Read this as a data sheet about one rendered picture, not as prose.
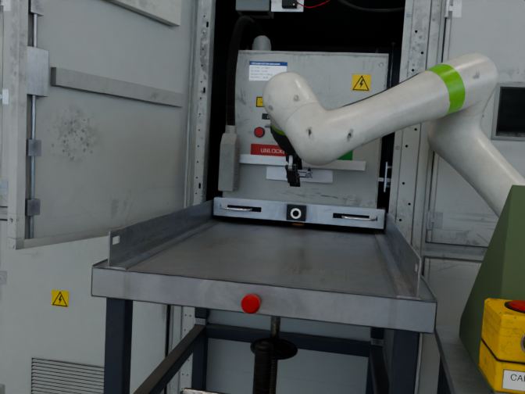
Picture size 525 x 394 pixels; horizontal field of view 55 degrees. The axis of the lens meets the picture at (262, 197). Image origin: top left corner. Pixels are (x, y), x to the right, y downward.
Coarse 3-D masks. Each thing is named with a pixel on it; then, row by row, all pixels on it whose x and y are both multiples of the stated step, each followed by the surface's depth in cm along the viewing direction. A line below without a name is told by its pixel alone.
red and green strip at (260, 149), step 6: (252, 144) 160; (258, 144) 159; (252, 150) 160; (258, 150) 160; (264, 150) 159; (270, 150) 159; (276, 150) 159; (282, 150) 158; (342, 156) 155; (348, 156) 155
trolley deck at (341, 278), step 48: (192, 240) 126; (240, 240) 130; (288, 240) 135; (336, 240) 139; (96, 288) 94; (144, 288) 92; (192, 288) 90; (240, 288) 89; (288, 288) 88; (336, 288) 88; (384, 288) 90
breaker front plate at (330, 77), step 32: (288, 64) 156; (320, 64) 154; (352, 64) 153; (384, 64) 151; (256, 96) 158; (320, 96) 155; (352, 96) 153; (352, 160) 155; (224, 192) 162; (256, 192) 161; (288, 192) 159; (320, 192) 157; (352, 192) 156
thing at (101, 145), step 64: (64, 0) 114; (128, 0) 128; (192, 0) 155; (64, 64) 116; (128, 64) 134; (64, 128) 118; (128, 128) 136; (192, 128) 156; (64, 192) 119; (128, 192) 138; (192, 192) 159
